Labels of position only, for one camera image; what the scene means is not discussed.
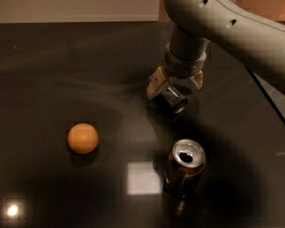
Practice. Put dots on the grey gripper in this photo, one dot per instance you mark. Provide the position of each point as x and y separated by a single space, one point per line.
182 66

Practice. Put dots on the blue silver redbull can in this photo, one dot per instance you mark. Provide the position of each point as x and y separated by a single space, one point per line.
175 99

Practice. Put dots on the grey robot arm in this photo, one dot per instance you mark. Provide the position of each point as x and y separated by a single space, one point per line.
257 42

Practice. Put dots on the brown open soda can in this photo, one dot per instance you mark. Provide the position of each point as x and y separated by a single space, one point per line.
184 167

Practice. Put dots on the orange fruit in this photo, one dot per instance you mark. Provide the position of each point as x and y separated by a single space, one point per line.
82 138

